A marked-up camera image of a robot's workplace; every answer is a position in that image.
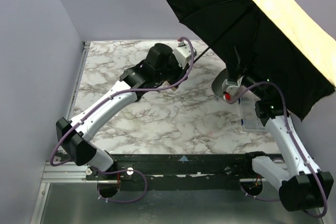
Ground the beige umbrella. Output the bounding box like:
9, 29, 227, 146
166, 0, 335, 119

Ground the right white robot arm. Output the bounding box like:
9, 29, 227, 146
222, 64, 334, 218

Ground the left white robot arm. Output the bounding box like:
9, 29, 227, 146
56, 40, 196, 172

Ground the clear plastic screw box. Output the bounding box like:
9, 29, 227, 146
238, 97, 266, 133

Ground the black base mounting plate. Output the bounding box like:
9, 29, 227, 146
54, 153, 289, 191

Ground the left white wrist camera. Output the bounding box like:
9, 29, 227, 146
173, 46, 191, 69

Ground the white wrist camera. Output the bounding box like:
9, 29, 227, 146
173, 46, 191, 69
222, 77, 243, 102

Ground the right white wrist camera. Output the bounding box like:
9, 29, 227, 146
222, 77, 243, 102

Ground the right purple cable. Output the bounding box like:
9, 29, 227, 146
226, 81, 329, 219

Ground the purple cable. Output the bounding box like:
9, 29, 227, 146
49, 36, 195, 204
226, 81, 329, 219

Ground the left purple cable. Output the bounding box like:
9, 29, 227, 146
49, 36, 195, 204

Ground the aluminium frame rail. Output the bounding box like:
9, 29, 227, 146
41, 162, 88, 183

